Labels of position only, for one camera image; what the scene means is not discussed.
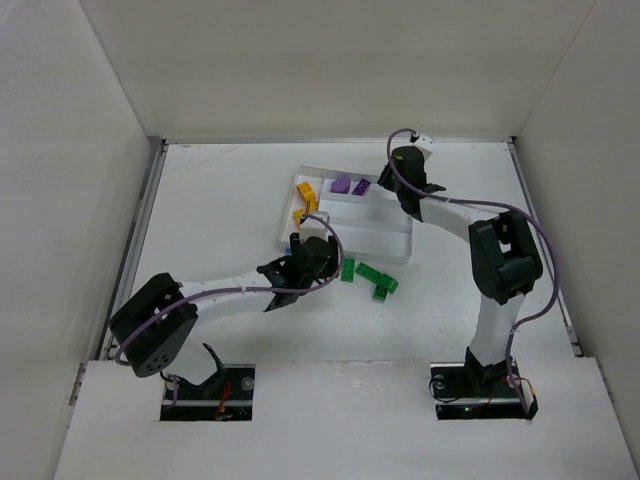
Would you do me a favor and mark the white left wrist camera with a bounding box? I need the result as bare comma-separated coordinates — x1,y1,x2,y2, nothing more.
299,211,329,243

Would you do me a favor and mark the yellow lego brick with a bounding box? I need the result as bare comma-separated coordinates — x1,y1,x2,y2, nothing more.
296,182,315,201
304,198,319,212
293,209,307,226

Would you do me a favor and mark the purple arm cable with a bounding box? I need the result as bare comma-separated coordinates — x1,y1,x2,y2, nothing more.
113,213,345,366
386,128,560,391

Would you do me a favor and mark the green long lego brick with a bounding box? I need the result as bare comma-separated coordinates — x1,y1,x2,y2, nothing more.
340,258,356,283

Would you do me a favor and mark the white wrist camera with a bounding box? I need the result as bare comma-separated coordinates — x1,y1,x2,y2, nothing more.
299,211,329,243
410,132,434,158

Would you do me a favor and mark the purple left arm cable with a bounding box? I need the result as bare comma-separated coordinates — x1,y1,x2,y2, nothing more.
113,213,345,366

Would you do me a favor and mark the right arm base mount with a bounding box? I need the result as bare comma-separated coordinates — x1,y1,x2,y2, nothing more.
428,363,539,421

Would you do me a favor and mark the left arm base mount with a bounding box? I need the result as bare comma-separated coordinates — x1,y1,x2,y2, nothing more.
160,343,256,422

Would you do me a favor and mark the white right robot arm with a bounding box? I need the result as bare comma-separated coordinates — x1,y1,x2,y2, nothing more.
378,146,543,385

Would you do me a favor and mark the purple round lego piece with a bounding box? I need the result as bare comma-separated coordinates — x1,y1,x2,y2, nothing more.
330,175,351,194

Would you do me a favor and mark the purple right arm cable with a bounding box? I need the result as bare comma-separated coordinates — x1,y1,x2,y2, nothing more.
386,128,560,391

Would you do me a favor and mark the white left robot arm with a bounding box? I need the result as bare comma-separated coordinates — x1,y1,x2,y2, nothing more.
109,235,343,385

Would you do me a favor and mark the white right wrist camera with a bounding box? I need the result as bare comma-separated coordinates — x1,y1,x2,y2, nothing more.
410,132,434,158

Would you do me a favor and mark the white divided sorting tray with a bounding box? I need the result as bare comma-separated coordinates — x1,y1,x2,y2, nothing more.
277,166,413,265

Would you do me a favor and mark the purple square lego brick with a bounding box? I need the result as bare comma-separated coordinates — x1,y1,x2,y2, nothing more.
351,178,371,196

